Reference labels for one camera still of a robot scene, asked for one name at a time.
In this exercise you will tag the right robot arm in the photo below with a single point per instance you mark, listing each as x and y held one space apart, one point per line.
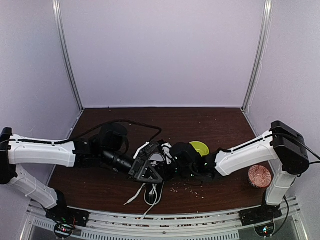
280 143

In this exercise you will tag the black white canvas sneaker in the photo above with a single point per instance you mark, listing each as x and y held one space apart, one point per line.
153 192

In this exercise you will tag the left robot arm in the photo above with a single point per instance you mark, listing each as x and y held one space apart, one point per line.
16 150

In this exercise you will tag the left aluminium frame post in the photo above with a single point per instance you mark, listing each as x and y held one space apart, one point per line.
65 53

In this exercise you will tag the white shoelace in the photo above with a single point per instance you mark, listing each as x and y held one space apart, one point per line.
142 187

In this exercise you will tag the lime green bowl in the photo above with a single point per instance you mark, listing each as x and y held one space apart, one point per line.
200 148

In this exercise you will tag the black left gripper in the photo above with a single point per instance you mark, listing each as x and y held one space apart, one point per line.
135 171

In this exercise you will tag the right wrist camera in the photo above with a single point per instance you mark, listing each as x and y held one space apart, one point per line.
165 148

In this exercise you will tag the right aluminium frame post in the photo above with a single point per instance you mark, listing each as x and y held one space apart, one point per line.
257 64

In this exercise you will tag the front aluminium rail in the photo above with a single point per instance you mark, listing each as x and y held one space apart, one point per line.
219 225

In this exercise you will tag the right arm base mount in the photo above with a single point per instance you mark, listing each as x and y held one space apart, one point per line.
262 218

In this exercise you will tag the aluminium frame post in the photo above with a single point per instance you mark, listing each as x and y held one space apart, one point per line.
65 53
257 64

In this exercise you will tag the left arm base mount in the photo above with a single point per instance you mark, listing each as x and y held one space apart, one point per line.
68 221

